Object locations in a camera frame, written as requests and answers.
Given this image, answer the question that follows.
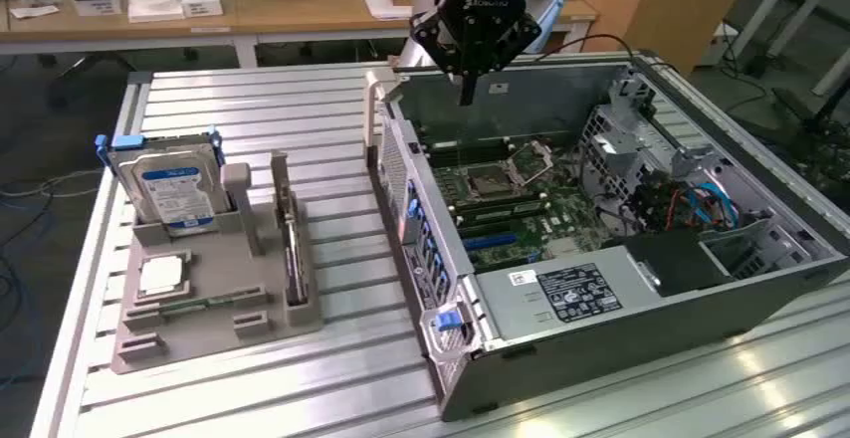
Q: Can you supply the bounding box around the small white labelled box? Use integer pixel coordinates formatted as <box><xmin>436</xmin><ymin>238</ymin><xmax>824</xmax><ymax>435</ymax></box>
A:
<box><xmin>179</xmin><ymin>0</ymin><xmax>223</xmax><ymax>19</ymax></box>

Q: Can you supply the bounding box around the metal socket cover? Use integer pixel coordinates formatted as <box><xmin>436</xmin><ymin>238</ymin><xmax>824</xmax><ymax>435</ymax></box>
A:
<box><xmin>505</xmin><ymin>139</ymin><xmax>561</xmax><ymax>180</ymax></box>

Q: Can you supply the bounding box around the white paper stack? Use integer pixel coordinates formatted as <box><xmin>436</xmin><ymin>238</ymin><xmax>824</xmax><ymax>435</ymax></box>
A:
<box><xmin>359</xmin><ymin>0</ymin><xmax>416</xmax><ymax>22</ymax></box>

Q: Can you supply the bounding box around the black cable behind case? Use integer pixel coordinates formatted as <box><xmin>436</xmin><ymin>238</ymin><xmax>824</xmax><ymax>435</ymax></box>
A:
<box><xmin>533</xmin><ymin>34</ymin><xmax>642</xmax><ymax>62</ymax></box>

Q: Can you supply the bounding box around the blue floor cable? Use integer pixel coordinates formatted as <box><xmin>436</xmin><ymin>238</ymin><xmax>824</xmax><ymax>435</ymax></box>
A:
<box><xmin>0</xmin><ymin>198</ymin><xmax>57</xmax><ymax>390</ymax></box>

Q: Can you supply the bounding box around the green motherboard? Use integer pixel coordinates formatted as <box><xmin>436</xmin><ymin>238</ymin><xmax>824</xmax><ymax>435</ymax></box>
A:
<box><xmin>425</xmin><ymin>133</ymin><xmax>620</xmax><ymax>268</ymax></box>

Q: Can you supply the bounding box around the orange wire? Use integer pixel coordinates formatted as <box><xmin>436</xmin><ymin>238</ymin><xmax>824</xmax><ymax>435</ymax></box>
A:
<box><xmin>666</xmin><ymin>183</ymin><xmax>688</xmax><ymax>231</ymax></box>

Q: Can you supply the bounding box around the blue disk caddy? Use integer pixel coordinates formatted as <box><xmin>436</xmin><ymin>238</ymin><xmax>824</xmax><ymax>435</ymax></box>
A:
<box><xmin>95</xmin><ymin>126</ymin><xmax>229</xmax><ymax>213</ymax></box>

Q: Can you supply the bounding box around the perforated metal drive cage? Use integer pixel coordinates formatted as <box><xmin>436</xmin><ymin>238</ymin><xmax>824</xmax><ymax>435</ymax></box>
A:
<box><xmin>576</xmin><ymin>104</ymin><xmax>668</xmax><ymax>186</ymax></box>

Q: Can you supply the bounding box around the blue expansion slot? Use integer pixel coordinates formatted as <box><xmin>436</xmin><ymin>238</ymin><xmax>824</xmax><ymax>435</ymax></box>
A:
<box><xmin>462</xmin><ymin>231</ymin><xmax>521</xmax><ymax>253</ymax></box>

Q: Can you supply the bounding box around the CPU socket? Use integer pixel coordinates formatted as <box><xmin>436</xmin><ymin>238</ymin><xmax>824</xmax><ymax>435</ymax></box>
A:
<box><xmin>464</xmin><ymin>161</ymin><xmax>524</xmax><ymax>203</ymax></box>

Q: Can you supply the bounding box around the metal disk bay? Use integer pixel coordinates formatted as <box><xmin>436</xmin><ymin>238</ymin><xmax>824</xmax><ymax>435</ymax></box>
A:
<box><xmin>701</xmin><ymin>216</ymin><xmax>820</xmax><ymax>281</ymax></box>

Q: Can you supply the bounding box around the open grey PC case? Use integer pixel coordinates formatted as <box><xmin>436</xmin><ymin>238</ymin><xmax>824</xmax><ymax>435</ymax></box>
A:
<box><xmin>363</xmin><ymin>49</ymin><xmax>850</xmax><ymax>422</ymax></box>

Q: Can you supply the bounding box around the grey floor cable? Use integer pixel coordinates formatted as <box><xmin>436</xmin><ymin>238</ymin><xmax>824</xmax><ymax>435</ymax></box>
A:
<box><xmin>0</xmin><ymin>167</ymin><xmax>103</xmax><ymax>199</ymax></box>

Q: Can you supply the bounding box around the green RAM stick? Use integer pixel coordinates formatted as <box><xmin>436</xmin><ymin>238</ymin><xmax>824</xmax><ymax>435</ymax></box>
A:
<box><xmin>126</xmin><ymin>293</ymin><xmax>269</xmax><ymax>318</ymax></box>
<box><xmin>454</xmin><ymin>201</ymin><xmax>544</xmax><ymax>226</ymax></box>

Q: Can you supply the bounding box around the white table frame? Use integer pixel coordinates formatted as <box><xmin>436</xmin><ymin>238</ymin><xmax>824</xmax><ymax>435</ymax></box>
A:
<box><xmin>728</xmin><ymin>0</ymin><xmax>850</xmax><ymax>97</ymax></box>

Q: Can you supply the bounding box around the GPU card with bracket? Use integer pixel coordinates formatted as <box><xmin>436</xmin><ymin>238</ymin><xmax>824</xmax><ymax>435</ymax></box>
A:
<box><xmin>269</xmin><ymin>150</ymin><xmax>313</xmax><ymax>306</ymax></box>

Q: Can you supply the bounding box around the grey parts rack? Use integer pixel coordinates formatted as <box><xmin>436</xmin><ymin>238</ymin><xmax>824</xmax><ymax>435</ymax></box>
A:
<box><xmin>113</xmin><ymin>151</ymin><xmax>327</xmax><ymax>375</ymax></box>

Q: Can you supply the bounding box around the wooden desk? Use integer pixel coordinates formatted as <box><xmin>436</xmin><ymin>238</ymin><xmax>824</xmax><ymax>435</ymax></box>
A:
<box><xmin>0</xmin><ymin>0</ymin><xmax>600</xmax><ymax>69</ymax></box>

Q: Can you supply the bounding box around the black office chair base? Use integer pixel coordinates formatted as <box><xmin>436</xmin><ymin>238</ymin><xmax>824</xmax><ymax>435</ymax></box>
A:
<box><xmin>37</xmin><ymin>49</ymin><xmax>139</xmax><ymax>109</ymax></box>

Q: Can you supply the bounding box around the wooden cabinet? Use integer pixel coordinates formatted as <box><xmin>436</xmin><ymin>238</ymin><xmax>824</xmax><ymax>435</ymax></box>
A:
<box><xmin>584</xmin><ymin>0</ymin><xmax>762</xmax><ymax>75</ymax></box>

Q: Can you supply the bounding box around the white paper slip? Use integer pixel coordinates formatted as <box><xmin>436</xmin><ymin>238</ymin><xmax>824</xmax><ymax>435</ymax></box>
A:
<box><xmin>9</xmin><ymin>4</ymin><xmax>62</xmax><ymax>19</ymax></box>

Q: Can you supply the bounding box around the grey power supply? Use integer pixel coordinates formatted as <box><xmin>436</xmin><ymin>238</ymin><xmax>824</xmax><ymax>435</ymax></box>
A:
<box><xmin>472</xmin><ymin>246</ymin><xmax>666</xmax><ymax>342</ymax></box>

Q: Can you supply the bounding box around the silver CPU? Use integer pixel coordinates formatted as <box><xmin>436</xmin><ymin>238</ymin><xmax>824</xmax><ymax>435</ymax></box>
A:
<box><xmin>139</xmin><ymin>257</ymin><xmax>189</xmax><ymax>295</ymax></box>

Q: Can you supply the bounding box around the silver hard disk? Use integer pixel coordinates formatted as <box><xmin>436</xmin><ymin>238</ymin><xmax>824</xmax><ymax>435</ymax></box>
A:
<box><xmin>110</xmin><ymin>141</ymin><xmax>225</xmax><ymax>238</ymax></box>

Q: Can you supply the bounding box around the blue wire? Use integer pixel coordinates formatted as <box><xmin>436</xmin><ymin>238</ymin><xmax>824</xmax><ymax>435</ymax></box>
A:
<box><xmin>690</xmin><ymin>181</ymin><xmax>742</xmax><ymax>231</ymax></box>

